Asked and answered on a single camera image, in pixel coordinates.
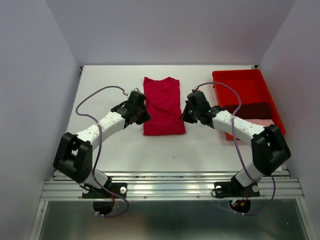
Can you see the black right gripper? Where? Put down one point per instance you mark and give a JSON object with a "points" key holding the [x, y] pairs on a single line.
{"points": [[185, 116]]}

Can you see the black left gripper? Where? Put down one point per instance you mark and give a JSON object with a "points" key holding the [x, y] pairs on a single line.
{"points": [[145, 117]]}

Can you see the red t-shirt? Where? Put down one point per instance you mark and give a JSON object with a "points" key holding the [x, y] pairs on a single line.
{"points": [[164, 107]]}

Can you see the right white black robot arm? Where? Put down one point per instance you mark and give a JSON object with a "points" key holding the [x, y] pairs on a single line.
{"points": [[269, 148]]}

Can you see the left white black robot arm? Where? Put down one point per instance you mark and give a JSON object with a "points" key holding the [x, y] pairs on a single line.
{"points": [[74, 156]]}

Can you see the dark maroon rolled t-shirt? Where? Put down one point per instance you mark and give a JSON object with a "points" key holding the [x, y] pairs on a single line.
{"points": [[257, 110]]}

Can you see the red plastic bin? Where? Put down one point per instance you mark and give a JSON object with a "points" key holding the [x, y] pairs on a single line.
{"points": [[251, 88]]}

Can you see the pink rolled t-shirt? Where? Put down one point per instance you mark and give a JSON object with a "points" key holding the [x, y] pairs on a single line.
{"points": [[261, 122]]}

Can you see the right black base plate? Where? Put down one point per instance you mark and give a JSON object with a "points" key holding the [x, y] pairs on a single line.
{"points": [[232, 189]]}

